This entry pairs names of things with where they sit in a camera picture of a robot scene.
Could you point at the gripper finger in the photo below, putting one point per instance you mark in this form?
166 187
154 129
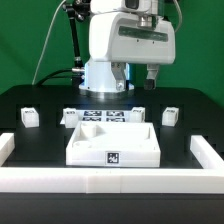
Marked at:
118 71
152 73

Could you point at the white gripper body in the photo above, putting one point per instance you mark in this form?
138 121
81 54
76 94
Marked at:
115 37

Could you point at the white square tabletop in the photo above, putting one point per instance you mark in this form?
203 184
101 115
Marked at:
113 144

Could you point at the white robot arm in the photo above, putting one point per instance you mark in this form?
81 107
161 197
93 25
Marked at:
99 80

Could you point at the marker tag sheet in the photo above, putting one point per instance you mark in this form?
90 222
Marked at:
103 115

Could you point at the white U-shaped fence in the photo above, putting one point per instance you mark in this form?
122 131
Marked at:
208 179

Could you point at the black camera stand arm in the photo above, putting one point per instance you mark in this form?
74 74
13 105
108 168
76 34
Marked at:
77 11

